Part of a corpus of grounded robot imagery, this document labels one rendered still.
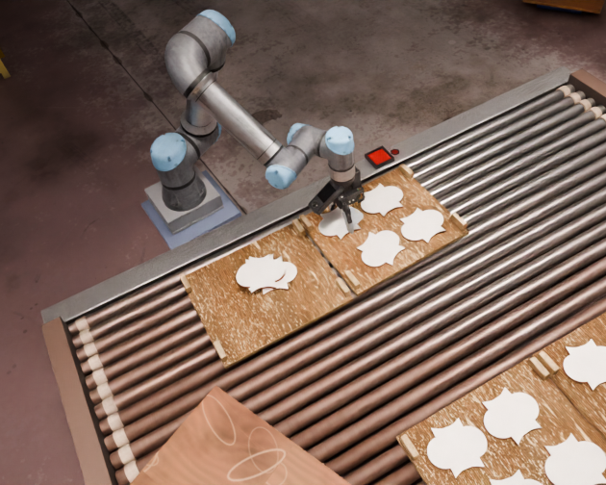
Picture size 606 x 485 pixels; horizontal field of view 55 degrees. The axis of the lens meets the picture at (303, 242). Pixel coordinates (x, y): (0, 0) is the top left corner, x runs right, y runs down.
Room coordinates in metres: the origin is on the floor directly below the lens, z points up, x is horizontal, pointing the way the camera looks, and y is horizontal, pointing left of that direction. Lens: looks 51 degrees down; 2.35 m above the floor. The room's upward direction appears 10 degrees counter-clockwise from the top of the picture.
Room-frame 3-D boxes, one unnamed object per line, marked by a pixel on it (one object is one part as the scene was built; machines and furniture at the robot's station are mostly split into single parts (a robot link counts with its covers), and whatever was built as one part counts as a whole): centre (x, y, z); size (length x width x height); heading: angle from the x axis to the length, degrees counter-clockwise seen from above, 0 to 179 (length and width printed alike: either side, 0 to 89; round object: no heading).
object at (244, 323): (1.00, 0.14, 0.93); 0.41 x 0.35 x 0.02; 111
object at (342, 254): (1.16, -0.25, 0.93); 0.41 x 0.35 x 0.02; 112
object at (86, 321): (1.34, -0.18, 0.90); 1.95 x 0.05 x 0.05; 111
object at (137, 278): (1.40, -0.15, 0.89); 2.08 x 0.09 x 0.06; 111
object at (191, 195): (1.44, 0.37, 0.98); 0.15 x 0.15 x 0.10
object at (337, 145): (1.21, -0.14, 1.24); 0.09 x 0.08 x 0.11; 52
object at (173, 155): (1.45, 0.37, 1.10); 0.13 x 0.12 x 0.14; 142
